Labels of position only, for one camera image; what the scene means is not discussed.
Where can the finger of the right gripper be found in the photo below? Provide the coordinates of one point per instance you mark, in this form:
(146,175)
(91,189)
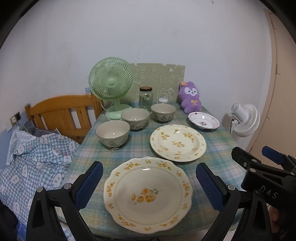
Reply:
(247,161)
(287,162)

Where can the wall power socket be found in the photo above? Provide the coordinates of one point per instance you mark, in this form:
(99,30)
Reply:
(15,119)

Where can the purple plush bunny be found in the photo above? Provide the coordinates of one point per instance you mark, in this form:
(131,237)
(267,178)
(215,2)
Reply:
(189,96)

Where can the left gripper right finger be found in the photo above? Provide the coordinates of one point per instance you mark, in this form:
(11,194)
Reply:
(223,198)

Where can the blue checkered bedding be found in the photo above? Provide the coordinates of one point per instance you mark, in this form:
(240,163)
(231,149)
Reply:
(33,162)

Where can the wooden bed headboard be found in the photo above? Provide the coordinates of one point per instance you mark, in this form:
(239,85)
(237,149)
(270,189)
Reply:
(67,113)

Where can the grey floral bowl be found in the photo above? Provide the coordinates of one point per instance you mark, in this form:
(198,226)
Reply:
(163,112)
(136,117)
(113,133)

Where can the small white lidded container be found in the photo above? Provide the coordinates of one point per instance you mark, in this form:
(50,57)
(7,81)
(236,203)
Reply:
(162,100)

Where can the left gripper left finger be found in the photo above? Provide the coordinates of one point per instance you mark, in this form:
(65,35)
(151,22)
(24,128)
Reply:
(43,222)

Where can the round yellow flower deep plate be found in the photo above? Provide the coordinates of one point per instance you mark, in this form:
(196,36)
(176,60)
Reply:
(178,143)

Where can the green desk fan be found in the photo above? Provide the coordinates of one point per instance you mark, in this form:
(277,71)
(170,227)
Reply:
(111,80)

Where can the beige door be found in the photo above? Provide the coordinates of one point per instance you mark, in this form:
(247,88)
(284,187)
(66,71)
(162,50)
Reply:
(277,124)

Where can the white standing fan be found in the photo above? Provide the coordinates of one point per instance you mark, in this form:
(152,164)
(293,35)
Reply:
(246,119)

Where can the plaid green tablecloth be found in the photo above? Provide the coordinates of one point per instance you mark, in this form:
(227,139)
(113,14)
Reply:
(200,216)

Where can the white plate red flower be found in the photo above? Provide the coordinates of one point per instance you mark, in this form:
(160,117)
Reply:
(204,121)

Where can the scalloped yellow flower plate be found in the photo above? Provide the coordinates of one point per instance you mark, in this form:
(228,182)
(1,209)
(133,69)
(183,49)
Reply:
(147,195)

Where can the glass jar dark lid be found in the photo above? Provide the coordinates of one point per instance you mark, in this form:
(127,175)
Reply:
(145,97)

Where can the green patterned board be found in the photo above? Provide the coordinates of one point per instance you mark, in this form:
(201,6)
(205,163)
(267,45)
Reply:
(163,79)

